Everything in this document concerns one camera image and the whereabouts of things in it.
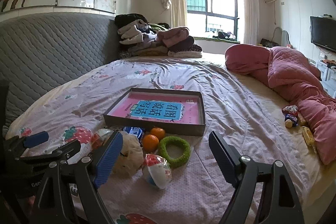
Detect red snack ball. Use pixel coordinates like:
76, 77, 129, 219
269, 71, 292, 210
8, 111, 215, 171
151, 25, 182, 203
91, 128, 113, 150

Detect beige mesh drawstring pouch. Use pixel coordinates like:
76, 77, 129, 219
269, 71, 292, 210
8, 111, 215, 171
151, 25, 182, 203
112, 131, 144, 177

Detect blue biscuit packet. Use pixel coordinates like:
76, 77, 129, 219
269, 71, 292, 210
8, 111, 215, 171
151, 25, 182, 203
122, 126, 144, 141

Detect white blue snack ball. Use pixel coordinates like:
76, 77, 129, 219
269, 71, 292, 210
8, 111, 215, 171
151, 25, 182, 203
142, 154, 172, 189

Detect orange tangerine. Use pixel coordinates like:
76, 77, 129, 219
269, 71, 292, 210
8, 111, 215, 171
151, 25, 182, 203
142, 134, 159, 153
150, 127, 166, 141

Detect green fuzzy ring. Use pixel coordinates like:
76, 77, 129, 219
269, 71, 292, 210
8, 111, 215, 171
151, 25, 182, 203
158, 135, 192, 169

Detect strawberry print bed sheet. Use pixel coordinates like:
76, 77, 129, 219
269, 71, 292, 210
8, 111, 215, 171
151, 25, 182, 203
6, 58, 311, 223

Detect yellow snack package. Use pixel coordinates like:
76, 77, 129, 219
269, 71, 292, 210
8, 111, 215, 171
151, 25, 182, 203
300, 126, 317, 153

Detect small colourful toy figures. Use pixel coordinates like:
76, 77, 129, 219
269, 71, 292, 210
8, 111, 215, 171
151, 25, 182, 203
282, 105, 298, 128

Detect grey quilted headboard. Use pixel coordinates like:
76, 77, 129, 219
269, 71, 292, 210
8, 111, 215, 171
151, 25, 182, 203
1, 12, 118, 135

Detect shallow grey cardboard box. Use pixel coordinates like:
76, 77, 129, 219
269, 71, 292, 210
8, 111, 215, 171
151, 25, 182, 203
103, 88, 206, 136

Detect pink quilted blanket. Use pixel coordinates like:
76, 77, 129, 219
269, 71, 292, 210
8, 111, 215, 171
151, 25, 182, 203
225, 44, 335, 165

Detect pile of folded clothes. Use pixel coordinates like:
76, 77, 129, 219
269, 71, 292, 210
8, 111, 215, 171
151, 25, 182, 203
114, 14, 202, 59

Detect white storage cabinet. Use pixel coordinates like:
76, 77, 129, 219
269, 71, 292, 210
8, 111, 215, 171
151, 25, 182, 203
315, 60, 336, 98

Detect clothes on window sill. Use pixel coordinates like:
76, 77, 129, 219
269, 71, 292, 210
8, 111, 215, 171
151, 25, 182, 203
213, 31, 236, 41

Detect dark framed window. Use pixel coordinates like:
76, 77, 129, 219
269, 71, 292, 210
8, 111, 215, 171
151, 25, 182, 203
186, 0, 239, 39

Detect white right curtain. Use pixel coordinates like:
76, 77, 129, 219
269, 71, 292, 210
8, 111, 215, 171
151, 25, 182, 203
243, 0, 260, 45

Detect black wall television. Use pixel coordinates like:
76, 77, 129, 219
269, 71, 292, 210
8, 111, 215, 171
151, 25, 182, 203
310, 16, 336, 53

